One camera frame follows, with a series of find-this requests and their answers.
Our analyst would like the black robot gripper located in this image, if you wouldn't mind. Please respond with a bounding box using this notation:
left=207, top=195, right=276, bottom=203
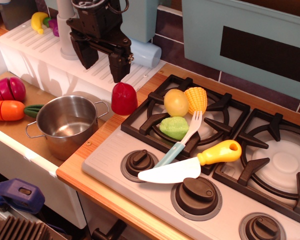
left=66, top=0, right=134, bottom=83

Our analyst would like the red toy sweet potato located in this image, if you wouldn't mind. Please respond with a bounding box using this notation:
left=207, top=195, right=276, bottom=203
left=111, top=82, right=138, bottom=116

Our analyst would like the stainless steel pot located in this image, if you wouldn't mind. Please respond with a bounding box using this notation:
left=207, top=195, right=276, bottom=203
left=25, top=95, right=110, bottom=161

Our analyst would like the yellow toy potato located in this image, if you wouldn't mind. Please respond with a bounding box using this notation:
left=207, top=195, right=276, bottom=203
left=163, top=89, right=189, bottom=117

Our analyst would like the light blue plastic cup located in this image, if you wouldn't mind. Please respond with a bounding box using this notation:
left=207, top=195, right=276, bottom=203
left=130, top=39, right=162, bottom=69

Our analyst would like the teal cabinet above faucet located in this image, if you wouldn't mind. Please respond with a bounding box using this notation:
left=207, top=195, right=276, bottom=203
left=120, top=0, right=160, bottom=43

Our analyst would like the grey toy faucet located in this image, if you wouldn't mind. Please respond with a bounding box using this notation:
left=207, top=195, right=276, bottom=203
left=56, top=0, right=78, bottom=60

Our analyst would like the purple toy eggplant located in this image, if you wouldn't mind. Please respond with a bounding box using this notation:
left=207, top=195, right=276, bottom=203
left=43, top=17, right=60, bottom=37

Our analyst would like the yellow toy banana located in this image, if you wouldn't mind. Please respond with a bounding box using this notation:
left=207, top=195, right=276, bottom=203
left=30, top=12, right=49, bottom=35

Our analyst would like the left black burner grate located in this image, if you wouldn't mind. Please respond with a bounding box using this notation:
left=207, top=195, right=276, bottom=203
left=120, top=74, right=251, bottom=158

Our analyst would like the black burner grate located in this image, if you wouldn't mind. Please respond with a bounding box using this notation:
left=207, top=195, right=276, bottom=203
left=212, top=109, right=300, bottom=223
left=120, top=74, right=251, bottom=158

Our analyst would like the purple wooden toy onion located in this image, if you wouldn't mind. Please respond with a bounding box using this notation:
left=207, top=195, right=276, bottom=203
left=0, top=76, right=26, bottom=102

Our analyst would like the green toy vegetable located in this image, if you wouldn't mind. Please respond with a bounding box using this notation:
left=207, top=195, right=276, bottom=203
left=159, top=116, right=189, bottom=140

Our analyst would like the yellow toy corn piece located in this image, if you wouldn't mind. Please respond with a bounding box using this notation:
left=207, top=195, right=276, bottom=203
left=184, top=87, right=208, bottom=115

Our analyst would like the left brown stove knob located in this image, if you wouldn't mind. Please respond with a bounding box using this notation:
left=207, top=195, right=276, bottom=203
left=120, top=149, right=159, bottom=183

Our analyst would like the brown stove knob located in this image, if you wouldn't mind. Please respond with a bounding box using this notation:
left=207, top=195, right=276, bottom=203
left=170, top=177, right=223, bottom=222
left=120, top=149, right=159, bottom=183
left=239, top=212, right=287, bottom=240

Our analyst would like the white and blue toy fork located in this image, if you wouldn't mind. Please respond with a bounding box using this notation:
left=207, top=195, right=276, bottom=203
left=154, top=111, right=203, bottom=168

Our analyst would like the orange wooden toy carrot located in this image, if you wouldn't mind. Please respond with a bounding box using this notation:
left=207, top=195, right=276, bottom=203
left=0, top=100, right=44, bottom=122

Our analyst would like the blue clamp tool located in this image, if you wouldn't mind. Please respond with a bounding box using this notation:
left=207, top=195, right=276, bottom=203
left=0, top=178, right=45, bottom=214

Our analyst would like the teal toy oven cabinet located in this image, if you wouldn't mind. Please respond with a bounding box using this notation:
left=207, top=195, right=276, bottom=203
left=182, top=0, right=300, bottom=100

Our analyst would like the middle brown stove knob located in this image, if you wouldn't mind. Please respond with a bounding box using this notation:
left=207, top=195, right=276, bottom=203
left=170, top=177, right=223, bottom=222

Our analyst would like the right black burner grate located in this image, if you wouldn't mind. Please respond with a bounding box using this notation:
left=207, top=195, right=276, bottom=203
left=212, top=109, right=300, bottom=223

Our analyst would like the black ribbed heat sink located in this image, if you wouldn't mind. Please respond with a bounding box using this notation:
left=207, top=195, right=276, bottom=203
left=0, top=216, right=56, bottom=240

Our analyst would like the right brown stove knob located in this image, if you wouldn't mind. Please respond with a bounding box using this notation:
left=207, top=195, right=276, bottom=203
left=239, top=212, right=287, bottom=240

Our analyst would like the white toy knife yellow handle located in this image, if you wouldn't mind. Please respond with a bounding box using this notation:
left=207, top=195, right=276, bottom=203
left=137, top=140, right=242, bottom=184

